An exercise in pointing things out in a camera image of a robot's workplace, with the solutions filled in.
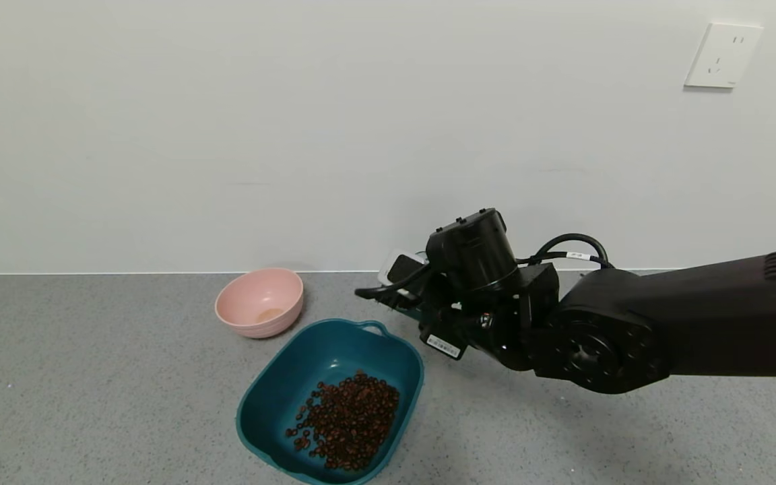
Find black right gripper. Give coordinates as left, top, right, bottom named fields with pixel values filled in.
left=354, top=266, right=498, bottom=360

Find brown coffee beans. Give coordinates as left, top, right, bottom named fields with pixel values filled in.
left=285, top=370, right=401, bottom=472

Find pink plastic bowl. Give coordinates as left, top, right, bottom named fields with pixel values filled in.
left=214, top=267, right=304, bottom=339

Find teal plastic basin with handles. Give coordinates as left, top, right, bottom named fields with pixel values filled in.
left=235, top=319, right=425, bottom=485

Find black arm cable white tag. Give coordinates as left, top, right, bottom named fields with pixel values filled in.
left=515, top=233, right=613, bottom=271

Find white wall power outlet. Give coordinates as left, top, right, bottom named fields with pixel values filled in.
left=684, top=22, right=765, bottom=89

